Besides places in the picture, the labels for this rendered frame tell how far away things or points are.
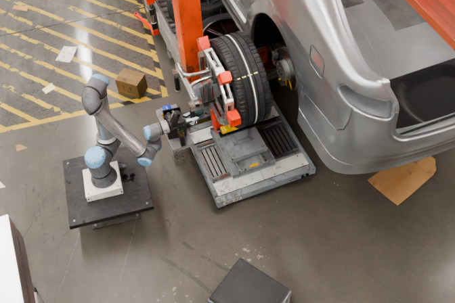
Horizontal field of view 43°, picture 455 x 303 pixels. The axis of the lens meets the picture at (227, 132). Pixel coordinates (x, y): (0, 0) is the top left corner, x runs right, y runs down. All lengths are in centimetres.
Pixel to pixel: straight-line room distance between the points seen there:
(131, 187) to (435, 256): 224
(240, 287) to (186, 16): 186
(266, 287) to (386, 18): 208
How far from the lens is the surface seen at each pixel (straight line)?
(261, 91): 382
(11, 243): 119
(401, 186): 469
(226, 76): 372
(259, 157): 451
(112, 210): 420
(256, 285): 378
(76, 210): 427
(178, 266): 425
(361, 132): 330
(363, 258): 431
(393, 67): 419
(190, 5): 404
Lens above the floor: 379
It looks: 51 degrees down
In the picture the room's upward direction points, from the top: 3 degrees counter-clockwise
